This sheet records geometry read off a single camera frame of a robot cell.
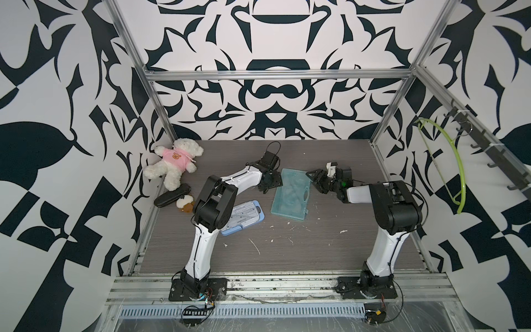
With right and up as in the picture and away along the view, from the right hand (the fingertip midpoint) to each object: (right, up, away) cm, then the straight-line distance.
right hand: (308, 173), depth 99 cm
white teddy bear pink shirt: (-63, +7, +2) cm, 64 cm away
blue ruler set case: (-30, -18, -8) cm, 36 cm away
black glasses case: (-63, -10, -5) cm, 64 cm away
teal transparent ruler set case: (-8, -11, -2) cm, 14 cm away
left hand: (-16, -3, +2) cm, 16 cm away
